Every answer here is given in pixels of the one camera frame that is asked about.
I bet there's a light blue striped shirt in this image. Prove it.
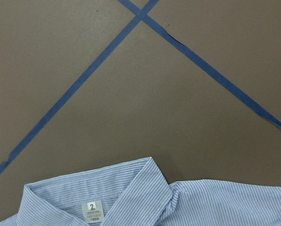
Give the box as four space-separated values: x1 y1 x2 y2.
0 157 281 226

